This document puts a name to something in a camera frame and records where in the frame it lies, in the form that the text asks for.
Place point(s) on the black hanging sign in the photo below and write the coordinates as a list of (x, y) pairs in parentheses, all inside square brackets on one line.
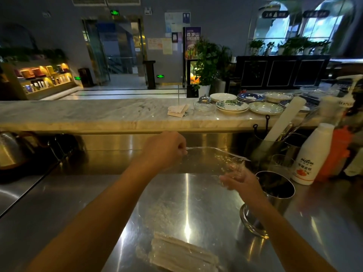
[(315, 13), (275, 14)]

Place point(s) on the bundle of paper straws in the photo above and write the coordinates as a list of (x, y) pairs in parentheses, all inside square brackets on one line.
[(181, 254)]

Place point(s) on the blue rimmed plate stack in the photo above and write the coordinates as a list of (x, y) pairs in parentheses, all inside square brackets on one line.
[(283, 104)]

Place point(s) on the clear drinking glass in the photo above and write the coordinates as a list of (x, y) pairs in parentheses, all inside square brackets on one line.
[(279, 162)]

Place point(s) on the pale patterned plate stack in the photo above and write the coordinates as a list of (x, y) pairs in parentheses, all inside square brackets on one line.
[(278, 96)]

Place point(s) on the large green potted plant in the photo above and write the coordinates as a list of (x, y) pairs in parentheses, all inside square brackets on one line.
[(208, 65)]

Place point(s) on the blue patterned plate stack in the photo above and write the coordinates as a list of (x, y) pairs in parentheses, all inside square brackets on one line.
[(251, 97)]

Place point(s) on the steel cylinder straw holder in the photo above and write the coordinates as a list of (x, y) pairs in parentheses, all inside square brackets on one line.
[(283, 205)]

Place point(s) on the clear glass dish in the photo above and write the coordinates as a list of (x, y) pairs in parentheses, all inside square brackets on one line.
[(204, 107)]

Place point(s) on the plain white plate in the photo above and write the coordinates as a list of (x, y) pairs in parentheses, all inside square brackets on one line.
[(222, 97)]

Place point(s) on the small black wall frame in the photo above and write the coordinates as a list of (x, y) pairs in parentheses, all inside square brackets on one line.
[(174, 37)]

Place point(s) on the steel utensil holder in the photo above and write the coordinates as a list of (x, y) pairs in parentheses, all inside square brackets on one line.
[(261, 155)]

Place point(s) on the row of small potted plants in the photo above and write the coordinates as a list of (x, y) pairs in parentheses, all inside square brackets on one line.
[(292, 45)]

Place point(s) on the clear bottle white cap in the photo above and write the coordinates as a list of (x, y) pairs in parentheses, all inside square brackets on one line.
[(356, 164)]

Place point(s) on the white paper roll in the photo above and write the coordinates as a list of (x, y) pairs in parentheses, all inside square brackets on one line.
[(286, 118)]

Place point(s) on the large clear glass bowl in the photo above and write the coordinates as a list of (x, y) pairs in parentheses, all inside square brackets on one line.
[(312, 90)]

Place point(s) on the orange squeeze bottle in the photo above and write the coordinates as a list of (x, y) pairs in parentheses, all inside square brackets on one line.
[(336, 155)]

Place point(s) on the thin metal receipt spike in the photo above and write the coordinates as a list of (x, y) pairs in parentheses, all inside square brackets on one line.
[(178, 96)]

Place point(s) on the clear plastic bag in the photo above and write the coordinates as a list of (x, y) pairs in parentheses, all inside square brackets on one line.
[(204, 161)]

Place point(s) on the green exit sign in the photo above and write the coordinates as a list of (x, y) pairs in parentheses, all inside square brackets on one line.
[(114, 12)]

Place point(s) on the silver call bell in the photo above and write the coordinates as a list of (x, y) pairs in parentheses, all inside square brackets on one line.
[(204, 99)]

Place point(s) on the lit display shelf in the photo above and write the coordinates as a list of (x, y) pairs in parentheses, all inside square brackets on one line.
[(42, 79)]

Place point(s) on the yellow paper notice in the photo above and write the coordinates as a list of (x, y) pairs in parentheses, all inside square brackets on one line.
[(167, 46)]

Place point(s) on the leaf patterned plate stack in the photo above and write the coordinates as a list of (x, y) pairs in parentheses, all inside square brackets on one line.
[(231, 105)]

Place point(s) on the orange print paper notice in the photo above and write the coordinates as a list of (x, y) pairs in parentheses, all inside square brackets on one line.
[(154, 44)]

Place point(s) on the black gate post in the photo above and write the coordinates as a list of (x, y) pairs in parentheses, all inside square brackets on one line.
[(149, 73)]

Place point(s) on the black trash bin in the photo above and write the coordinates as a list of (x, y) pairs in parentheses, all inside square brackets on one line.
[(85, 77)]

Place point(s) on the black panelled cabinet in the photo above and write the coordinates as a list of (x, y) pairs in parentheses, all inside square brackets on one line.
[(283, 72)]

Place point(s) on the lit advertising display stand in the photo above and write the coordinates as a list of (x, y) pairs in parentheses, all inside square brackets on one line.
[(192, 39)]

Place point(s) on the person's left forearm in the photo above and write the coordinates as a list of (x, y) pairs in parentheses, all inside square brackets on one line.
[(93, 223)]

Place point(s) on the person's left hand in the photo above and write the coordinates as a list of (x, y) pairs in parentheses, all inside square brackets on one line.
[(164, 150)]

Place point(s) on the pale green plate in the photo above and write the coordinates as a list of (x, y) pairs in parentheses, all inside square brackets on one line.
[(265, 108)]

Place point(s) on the stack of paper napkins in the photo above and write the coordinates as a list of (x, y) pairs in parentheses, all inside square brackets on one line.
[(177, 110)]

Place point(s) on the steel kettle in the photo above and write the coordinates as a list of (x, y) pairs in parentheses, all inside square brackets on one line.
[(14, 150)]

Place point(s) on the person's right forearm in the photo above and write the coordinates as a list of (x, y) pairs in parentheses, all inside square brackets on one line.
[(283, 237)]

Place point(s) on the person's right hand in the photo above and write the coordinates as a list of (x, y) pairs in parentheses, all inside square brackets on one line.
[(246, 186)]

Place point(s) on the white squeeze bottle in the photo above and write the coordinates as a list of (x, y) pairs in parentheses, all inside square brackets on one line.
[(312, 158)]

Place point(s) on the small metal cup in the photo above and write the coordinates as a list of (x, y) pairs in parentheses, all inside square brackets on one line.
[(295, 147)]

